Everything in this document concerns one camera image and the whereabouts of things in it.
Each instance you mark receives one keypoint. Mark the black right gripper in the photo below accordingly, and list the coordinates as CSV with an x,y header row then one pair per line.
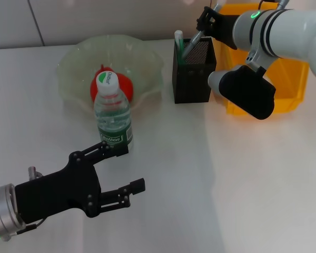
x,y
223,26

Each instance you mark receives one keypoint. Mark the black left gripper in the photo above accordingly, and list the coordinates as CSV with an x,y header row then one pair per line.
x,y
60,192

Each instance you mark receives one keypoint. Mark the grey marker pen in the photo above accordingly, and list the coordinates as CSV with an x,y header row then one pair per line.
x,y
193,42

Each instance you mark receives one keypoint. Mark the clear water bottle green label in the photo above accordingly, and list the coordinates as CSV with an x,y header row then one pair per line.
x,y
113,118

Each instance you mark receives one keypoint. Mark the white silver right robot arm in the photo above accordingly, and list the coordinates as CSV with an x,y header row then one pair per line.
x,y
287,31

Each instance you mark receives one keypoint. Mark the black mesh pen holder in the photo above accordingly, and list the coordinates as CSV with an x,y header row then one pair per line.
x,y
192,84

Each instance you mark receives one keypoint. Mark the green glass fruit bowl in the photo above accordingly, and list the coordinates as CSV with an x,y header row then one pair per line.
x,y
76,73

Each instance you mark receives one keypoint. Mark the yellow plastic bin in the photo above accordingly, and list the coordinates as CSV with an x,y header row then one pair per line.
x,y
289,84

